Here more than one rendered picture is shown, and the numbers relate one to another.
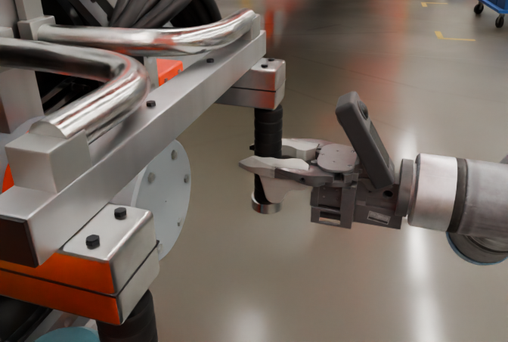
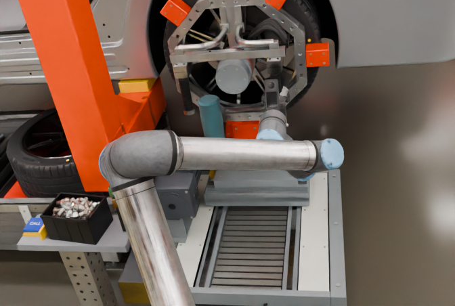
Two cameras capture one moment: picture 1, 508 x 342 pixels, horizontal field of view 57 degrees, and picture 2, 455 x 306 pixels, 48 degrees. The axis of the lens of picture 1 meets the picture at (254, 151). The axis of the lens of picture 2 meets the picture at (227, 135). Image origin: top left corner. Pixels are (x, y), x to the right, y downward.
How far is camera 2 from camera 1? 1.78 m
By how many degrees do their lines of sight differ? 73
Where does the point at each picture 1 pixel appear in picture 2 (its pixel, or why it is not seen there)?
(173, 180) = (236, 76)
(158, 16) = (255, 32)
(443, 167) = (267, 114)
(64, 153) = (177, 50)
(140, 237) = (181, 68)
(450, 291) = not seen: outside the picture
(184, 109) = (216, 55)
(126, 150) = (192, 55)
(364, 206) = not seen: hidden behind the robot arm
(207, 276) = (420, 200)
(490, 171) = (267, 122)
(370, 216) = not seen: hidden behind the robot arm
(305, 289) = (442, 251)
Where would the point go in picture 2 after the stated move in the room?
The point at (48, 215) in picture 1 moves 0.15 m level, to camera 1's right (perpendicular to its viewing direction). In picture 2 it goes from (172, 57) to (175, 74)
